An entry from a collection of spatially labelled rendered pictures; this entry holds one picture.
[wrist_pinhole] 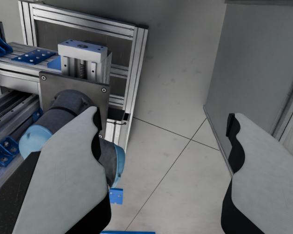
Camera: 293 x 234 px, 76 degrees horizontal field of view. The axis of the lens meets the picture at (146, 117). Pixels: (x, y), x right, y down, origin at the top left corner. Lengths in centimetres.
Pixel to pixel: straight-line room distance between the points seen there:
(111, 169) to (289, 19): 79
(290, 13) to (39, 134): 88
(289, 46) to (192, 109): 115
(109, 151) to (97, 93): 21
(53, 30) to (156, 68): 81
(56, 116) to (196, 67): 133
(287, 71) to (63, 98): 76
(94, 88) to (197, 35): 115
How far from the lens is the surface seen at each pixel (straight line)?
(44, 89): 70
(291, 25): 88
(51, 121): 54
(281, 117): 84
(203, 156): 224
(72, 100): 61
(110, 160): 51
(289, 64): 84
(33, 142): 51
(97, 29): 144
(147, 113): 184
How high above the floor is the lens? 158
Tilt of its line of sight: 58 degrees down
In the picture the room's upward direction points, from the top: 174 degrees counter-clockwise
